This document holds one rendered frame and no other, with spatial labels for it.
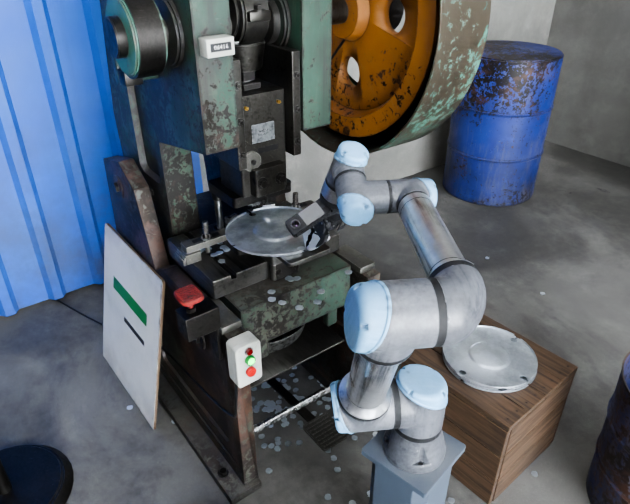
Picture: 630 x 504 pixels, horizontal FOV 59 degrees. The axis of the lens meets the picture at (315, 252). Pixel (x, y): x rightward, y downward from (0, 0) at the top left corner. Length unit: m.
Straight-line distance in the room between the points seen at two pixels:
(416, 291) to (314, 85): 0.80
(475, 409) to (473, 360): 0.17
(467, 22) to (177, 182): 0.93
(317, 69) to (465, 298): 0.83
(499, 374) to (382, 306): 0.99
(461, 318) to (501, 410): 0.86
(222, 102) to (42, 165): 1.37
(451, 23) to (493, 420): 1.07
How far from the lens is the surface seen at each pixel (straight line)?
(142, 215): 1.83
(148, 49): 1.35
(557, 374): 1.92
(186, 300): 1.41
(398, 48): 1.62
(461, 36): 1.48
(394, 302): 0.89
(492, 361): 1.86
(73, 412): 2.31
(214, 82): 1.39
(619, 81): 4.59
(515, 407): 1.77
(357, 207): 1.20
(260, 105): 1.52
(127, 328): 2.17
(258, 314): 1.58
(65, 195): 2.71
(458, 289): 0.93
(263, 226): 1.64
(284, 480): 1.96
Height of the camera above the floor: 1.57
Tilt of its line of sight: 31 degrees down
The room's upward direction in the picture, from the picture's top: straight up
